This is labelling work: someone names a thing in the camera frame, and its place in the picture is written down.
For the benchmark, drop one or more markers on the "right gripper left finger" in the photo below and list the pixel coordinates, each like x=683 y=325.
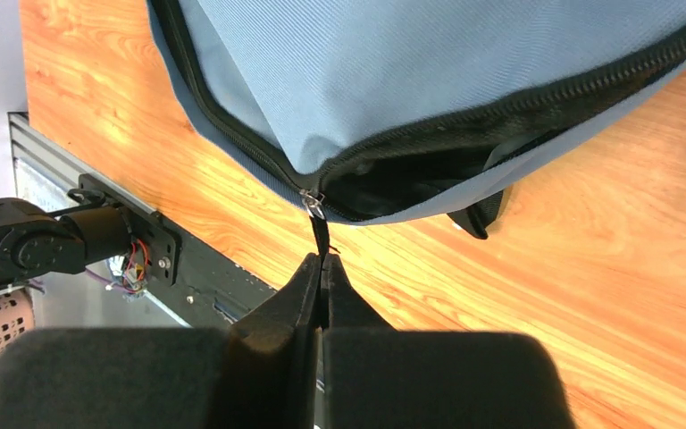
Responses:
x=259 y=373

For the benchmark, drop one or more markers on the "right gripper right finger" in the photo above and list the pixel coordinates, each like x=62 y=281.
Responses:
x=379 y=377

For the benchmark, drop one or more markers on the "blue grey backpack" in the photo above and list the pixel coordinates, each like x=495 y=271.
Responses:
x=376 y=112

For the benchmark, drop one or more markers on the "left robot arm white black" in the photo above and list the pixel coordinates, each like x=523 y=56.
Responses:
x=34 y=242

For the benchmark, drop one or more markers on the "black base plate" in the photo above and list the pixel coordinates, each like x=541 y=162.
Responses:
x=196 y=284

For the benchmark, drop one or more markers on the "aluminium frame rail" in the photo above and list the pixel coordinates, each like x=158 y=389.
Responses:
x=44 y=173

